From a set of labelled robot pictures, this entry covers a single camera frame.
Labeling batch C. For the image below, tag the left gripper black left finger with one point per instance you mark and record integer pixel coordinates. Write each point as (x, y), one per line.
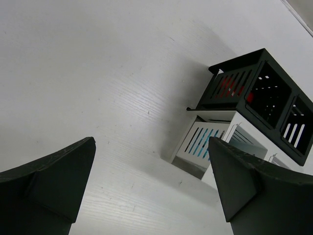
(43, 197)

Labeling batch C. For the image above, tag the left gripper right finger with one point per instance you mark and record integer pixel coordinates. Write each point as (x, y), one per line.
(261, 198)

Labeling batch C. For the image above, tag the red heart-shaped lego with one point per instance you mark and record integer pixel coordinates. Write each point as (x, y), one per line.
(228, 88)

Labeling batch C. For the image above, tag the white two-compartment container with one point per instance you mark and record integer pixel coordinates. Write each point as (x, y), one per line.
(213, 138)

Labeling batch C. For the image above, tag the black two-compartment container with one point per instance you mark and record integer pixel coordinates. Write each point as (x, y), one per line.
(280, 109)

